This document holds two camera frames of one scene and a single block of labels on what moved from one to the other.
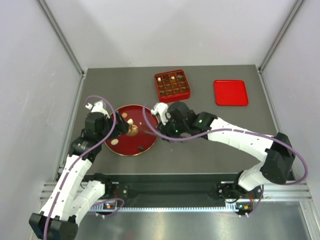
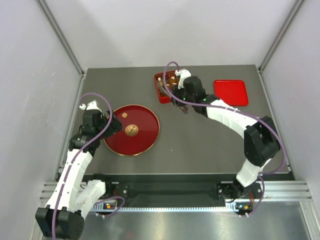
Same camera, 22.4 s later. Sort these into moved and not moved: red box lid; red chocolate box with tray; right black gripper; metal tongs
Moved: metal tongs; right black gripper
Not moved: red chocolate box with tray; red box lid
